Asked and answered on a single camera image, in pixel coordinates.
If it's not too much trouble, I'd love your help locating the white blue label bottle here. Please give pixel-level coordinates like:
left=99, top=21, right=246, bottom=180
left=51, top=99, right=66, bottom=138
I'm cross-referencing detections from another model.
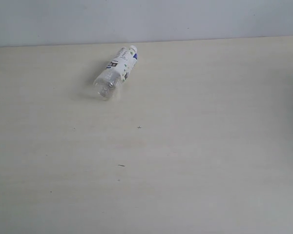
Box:
left=93, top=45, right=138, bottom=100

